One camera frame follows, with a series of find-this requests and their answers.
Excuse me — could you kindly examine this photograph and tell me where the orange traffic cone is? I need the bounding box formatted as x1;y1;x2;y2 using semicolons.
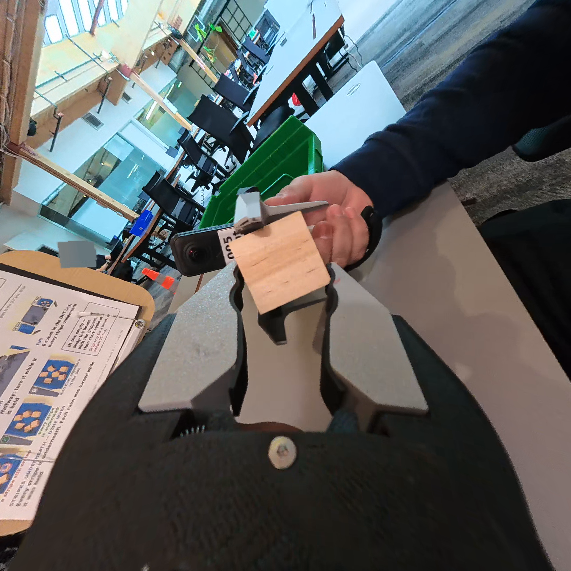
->
142;268;175;290

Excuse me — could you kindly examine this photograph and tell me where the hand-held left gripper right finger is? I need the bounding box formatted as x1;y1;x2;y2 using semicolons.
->
321;262;430;430

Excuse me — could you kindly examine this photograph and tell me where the white table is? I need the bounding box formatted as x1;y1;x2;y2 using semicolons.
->
305;60;407;170

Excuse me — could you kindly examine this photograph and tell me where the instruction sheet on stand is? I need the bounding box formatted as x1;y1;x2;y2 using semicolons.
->
0;250;155;536

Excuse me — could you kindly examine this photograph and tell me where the person's right hand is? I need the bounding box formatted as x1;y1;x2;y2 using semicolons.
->
277;170;374;267

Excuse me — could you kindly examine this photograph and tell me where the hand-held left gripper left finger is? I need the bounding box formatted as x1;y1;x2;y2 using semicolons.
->
137;262;249;415

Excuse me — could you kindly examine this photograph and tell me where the dark teal office chair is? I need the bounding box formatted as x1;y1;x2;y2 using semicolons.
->
512;126;571;163

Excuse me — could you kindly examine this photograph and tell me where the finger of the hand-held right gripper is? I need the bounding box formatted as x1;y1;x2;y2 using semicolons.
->
258;294;329;345
234;187;268;236

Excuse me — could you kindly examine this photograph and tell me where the printed instruction sheet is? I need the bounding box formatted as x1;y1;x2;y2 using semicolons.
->
0;267;141;520

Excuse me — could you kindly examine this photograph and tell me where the person's leg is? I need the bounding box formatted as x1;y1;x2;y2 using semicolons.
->
477;198;571;380

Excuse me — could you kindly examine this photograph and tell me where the green plastic bin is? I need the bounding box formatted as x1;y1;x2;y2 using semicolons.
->
198;115;324;230

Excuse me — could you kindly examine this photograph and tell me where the blue-striped wooden cube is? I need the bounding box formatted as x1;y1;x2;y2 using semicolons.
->
228;211;332;315

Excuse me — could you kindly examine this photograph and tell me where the person's right forearm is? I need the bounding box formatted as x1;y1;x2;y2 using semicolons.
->
332;0;571;219

